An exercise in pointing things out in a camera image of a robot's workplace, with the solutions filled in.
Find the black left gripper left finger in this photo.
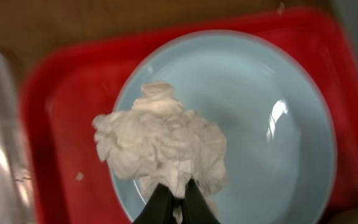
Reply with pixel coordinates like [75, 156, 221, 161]
[132, 184, 175, 224]

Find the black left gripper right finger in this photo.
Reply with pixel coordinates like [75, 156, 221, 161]
[182, 179, 220, 224]

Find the white napkin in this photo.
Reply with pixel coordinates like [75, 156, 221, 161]
[93, 82, 228, 223]

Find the clear plastic waste bin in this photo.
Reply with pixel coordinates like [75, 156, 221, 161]
[0, 54, 36, 223]

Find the light blue plate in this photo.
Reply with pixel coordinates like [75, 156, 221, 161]
[114, 30, 337, 224]

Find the red serving tray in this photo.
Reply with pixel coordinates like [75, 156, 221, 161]
[20, 7, 358, 223]

